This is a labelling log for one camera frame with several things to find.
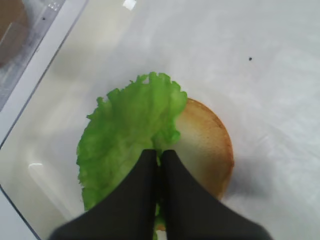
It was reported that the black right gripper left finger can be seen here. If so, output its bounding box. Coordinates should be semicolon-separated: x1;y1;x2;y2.
49;149;157;240

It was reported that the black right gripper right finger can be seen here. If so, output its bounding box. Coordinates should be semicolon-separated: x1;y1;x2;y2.
160;150;272;240

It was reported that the green lettuce leaf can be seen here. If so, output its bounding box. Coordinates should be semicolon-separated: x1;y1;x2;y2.
76;71;188;240

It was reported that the toasted bottom bun slice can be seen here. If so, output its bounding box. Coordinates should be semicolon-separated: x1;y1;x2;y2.
155;98;235;200

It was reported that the cream metal baking tray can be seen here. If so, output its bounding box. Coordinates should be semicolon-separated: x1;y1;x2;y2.
0;0;320;240

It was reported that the white paper tray liner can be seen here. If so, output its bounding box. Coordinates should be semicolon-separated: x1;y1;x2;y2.
42;0;320;240

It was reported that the left clear acrylic rack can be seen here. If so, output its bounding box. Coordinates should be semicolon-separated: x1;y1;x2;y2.
0;0;86;107

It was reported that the brown bun in left rack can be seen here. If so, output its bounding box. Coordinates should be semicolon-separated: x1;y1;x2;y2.
0;0;29;66

